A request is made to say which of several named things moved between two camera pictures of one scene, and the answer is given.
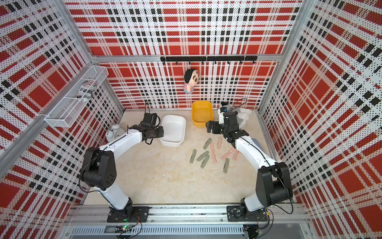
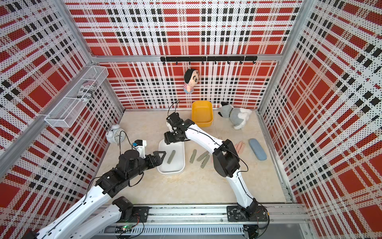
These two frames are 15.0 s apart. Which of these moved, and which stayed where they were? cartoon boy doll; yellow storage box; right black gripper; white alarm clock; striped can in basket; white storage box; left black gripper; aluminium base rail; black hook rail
Moved: white storage box; left black gripper; right black gripper
Stayed: yellow storage box; white alarm clock; black hook rail; aluminium base rail; cartoon boy doll; striped can in basket
